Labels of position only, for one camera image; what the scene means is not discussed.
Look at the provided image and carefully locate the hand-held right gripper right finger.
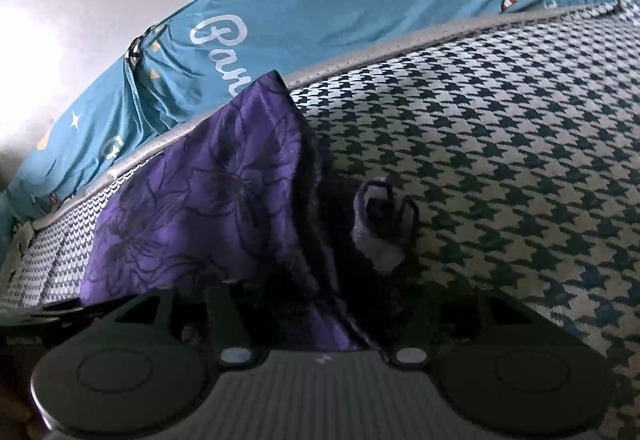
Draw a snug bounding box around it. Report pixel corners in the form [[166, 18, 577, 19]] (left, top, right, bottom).
[[385, 290, 536, 366]]

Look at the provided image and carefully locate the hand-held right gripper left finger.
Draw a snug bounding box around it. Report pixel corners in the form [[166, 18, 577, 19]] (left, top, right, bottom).
[[112, 287, 256, 366]]

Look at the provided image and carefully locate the purple floral garment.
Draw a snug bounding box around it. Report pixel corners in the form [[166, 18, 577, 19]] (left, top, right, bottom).
[[80, 70, 423, 353]]

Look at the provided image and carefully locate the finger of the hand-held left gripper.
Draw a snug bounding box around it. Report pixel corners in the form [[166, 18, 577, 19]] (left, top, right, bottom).
[[0, 299, 103, 335]]

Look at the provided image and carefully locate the black white patterned cloth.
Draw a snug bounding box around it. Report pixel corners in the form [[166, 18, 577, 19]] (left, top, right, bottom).
[[126, 36, 149, 68]]

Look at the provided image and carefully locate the blue cartoon-print bed sheet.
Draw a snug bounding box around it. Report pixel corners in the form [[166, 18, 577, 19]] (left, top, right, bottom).
[[0, 0, 640, 227]]

